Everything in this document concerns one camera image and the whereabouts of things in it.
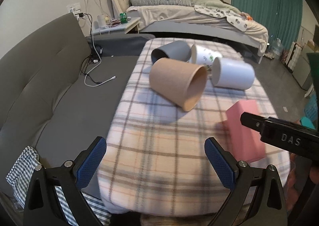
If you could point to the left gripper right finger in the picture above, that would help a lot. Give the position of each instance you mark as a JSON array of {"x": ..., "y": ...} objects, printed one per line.
[{"x": 268, "y": 203}]

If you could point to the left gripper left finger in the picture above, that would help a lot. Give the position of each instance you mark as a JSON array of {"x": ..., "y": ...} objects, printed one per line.
[{"x": 42, "y": 205}]

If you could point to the pink hexagonal plastic cup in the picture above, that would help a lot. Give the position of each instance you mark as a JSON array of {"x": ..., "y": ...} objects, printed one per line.
[{"x": 245, "y": 143}]

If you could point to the white cylindrical cup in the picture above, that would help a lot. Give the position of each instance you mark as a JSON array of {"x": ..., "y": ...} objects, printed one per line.
[{"x": 229, "y": 73}]

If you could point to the brown paper cup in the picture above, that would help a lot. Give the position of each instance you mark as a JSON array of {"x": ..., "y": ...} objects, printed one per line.
[{"x": 180, "y": 82}]

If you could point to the white floral paper cup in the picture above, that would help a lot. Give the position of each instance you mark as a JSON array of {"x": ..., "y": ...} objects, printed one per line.
[{"x": 203, "y": 56}]

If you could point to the grey plastic cup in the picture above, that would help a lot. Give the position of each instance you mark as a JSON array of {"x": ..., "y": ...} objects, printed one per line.
[{"x": 177, "y": 50}]

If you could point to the teal laundry basket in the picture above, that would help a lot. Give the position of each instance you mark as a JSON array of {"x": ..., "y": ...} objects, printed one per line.
[{"x": 310, "y": 118}]

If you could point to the grey mini fridge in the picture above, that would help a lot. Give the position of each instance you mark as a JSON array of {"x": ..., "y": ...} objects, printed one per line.
[{"x": 301, "y": 72}]

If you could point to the clear water jug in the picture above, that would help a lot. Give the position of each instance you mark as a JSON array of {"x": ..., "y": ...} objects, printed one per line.
[{"x": 276, "y": 48}]

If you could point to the grey sofa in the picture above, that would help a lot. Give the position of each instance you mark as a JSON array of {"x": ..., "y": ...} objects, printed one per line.
[{"x": 45, "y": 102}]

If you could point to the plaid blanket on table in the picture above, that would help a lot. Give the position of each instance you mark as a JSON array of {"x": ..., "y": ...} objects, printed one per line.
[{"x": 155, "y": 161}]

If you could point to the patterned white quilt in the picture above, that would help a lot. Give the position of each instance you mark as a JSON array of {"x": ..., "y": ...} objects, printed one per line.
[{"x": 236, "y": 20}]

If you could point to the teal curtain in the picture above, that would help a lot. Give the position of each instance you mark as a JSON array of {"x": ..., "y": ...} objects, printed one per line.
[{"x": 282, "y": 18}]

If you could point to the bed with beige sheets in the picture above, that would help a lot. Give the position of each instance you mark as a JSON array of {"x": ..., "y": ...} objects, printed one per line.
[{"x": 178, "y": 19}]

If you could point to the white bedside table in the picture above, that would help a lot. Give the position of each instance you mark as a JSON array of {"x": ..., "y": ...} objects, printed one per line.
[{"x": 132, "y": 24}]

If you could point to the green bottle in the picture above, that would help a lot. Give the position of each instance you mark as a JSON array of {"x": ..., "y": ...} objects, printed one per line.
[{"x": 123, "y": 18}]

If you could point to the striped pillow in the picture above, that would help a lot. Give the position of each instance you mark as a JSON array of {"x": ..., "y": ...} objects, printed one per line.
[{"x": 141, "y": 3}]

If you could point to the wall power socket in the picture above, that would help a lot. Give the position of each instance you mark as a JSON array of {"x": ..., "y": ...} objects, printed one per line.
[{"x": 74, "y": 8}]

